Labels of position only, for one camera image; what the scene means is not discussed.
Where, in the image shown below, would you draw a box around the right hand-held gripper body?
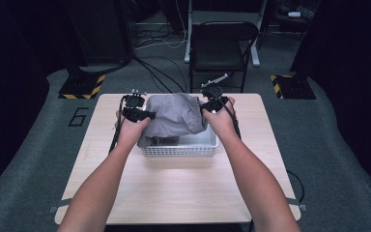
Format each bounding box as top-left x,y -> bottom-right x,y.
200,72 -> 231,114

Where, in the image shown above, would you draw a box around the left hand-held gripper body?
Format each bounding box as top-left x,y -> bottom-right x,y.
121,89 -> 150,124

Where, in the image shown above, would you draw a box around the grey shorts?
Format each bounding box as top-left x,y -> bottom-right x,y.
137,92 -> 210,148

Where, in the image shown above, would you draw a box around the white plastic basket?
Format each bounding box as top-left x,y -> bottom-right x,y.
136,123 -> 220,159

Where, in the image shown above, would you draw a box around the person's right hand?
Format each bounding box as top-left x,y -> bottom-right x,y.
202,96 -> 240,142

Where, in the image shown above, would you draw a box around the person's left hand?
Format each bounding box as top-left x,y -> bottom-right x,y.
114,110 -> 152,147

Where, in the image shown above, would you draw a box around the black folding chair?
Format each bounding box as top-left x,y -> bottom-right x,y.
187,20 -> 260,95

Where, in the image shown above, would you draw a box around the black stand base yellow stripes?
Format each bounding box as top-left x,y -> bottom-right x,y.
269,73 -> 318,101
58,73 -> 106,101

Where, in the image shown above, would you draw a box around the right hand-held gripper cable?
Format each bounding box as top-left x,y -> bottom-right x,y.
205,89 -> 243,142

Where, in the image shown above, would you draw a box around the hand-held gripper cable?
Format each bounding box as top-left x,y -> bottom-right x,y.
205,89 -> 243,142
108,96 -> 128,156

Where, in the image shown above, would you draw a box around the left hand-held gripper cable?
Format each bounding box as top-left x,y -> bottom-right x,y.
108,96 -> 128,156

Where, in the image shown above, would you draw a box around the black floor cables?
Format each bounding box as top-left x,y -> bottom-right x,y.
133,28 -> 188,95

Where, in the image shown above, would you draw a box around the white floor cable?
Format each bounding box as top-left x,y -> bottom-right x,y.
134,0 -> 188,50

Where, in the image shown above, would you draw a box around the black cable beside table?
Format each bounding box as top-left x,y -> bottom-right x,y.
285,168 -> 307,203

